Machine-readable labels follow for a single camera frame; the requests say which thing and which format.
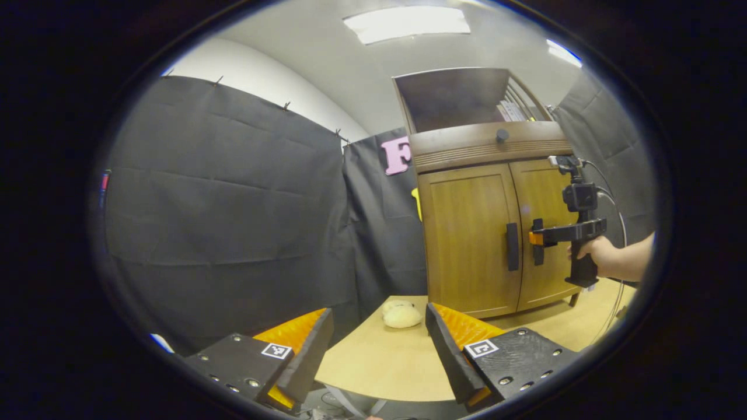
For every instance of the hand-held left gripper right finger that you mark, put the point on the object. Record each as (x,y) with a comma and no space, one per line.
(448,353)

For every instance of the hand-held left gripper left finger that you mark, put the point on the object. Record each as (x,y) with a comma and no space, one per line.
(312,353)

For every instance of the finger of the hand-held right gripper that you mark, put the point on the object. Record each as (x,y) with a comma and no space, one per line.
(557,235)

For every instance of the wooden cabinet door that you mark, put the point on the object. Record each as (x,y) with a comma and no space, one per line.
(467,239)
(551,274)

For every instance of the wooden double-door shoe cabinet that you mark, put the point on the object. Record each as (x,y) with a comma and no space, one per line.
(449,99)

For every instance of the wooden cabinet drawer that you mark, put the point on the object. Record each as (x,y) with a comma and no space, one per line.
(461,149)

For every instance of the beige plush toy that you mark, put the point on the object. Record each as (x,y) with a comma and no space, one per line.
(401,317)

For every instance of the black round drawer knob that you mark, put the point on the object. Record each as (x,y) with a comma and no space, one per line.
(502,135)

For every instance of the tan book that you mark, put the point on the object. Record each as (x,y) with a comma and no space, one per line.
(504,112)

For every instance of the black backdrop cloth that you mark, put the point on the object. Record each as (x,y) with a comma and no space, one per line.
(222,204)

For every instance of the large ceiling light panel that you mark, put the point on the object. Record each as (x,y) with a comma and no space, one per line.
(408,23)

